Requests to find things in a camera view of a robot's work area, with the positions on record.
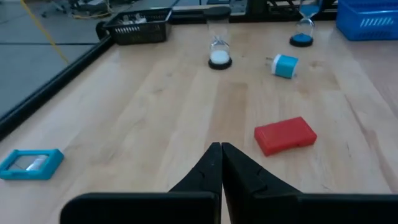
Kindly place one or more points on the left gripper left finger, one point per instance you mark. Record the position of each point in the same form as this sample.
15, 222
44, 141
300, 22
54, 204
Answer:
192, 199

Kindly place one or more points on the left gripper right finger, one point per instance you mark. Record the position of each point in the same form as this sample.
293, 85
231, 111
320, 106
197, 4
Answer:
255, 193

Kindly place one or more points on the red box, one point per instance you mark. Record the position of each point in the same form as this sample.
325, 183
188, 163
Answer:
284, 137

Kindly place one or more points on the white sand hourglass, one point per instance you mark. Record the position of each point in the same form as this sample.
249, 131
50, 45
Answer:
219, 57

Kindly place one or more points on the teal framed small box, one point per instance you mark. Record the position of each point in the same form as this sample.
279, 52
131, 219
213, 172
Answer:
56, 160

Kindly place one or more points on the blue sand hourglass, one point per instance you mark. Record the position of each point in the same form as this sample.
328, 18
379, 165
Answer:
301, 40

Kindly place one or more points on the black plastic basket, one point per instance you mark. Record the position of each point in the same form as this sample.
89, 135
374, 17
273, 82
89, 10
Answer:
140, 34

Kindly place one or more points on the blue plastic basket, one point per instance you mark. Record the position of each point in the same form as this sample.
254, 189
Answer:
367, 28

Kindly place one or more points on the teal and white wall charger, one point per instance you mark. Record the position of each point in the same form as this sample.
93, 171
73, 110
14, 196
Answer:
286, 67

